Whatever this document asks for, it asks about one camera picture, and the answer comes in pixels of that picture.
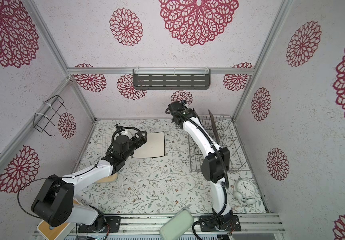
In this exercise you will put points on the wooden top tissue box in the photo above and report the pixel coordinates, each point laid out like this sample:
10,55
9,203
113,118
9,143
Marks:
57,233

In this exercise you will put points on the dark round plate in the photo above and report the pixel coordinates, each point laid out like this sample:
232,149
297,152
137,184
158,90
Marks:
214,127

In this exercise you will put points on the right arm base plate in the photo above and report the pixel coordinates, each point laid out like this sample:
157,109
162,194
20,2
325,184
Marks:
227,223

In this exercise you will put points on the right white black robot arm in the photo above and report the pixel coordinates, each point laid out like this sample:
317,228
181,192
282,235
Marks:
215,166

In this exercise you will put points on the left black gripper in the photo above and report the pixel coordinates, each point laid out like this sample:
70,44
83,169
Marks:
143,139

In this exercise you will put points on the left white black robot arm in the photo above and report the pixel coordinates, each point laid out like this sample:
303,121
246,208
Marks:
54,201

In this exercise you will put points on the beige oval sponge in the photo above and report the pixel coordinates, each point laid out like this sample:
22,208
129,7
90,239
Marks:
109,179

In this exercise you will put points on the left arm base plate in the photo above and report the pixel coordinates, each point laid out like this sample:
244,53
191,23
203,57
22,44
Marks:
110,224

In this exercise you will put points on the green rounded pad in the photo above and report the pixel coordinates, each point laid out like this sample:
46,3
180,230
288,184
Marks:
176,226

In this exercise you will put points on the black wire wall basket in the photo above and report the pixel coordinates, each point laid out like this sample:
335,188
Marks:
51,109

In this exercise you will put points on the round plaid white plate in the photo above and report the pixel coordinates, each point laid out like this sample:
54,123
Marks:
104,141

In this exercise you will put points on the white alarm clock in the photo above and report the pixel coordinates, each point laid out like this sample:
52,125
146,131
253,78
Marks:
246,192

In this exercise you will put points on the square white plate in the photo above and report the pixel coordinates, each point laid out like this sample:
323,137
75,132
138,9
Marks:
153,148

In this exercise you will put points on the grey wall shelf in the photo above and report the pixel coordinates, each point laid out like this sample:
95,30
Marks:
171,79

